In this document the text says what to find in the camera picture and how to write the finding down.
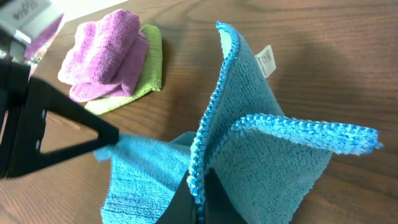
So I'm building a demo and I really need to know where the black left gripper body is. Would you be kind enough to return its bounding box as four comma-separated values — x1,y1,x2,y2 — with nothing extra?
1,58,30,179

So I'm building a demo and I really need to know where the folded green cloth under purple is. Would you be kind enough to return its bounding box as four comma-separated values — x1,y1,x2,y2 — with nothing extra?
85,24,162,115

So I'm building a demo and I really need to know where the blue microfiber cloth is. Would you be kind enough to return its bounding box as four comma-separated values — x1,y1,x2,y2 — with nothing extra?
95,22,381,223

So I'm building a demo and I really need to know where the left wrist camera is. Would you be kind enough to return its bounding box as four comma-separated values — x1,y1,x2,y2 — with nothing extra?
1,0,63,42

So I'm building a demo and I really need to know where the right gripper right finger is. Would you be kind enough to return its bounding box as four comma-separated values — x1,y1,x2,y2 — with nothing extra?
204,169,247,224

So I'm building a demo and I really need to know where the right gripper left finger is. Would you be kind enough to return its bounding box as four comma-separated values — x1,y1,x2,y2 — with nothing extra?
155,171,196,224

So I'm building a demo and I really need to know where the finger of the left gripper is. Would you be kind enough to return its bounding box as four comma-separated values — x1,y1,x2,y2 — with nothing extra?
7,78,119,178

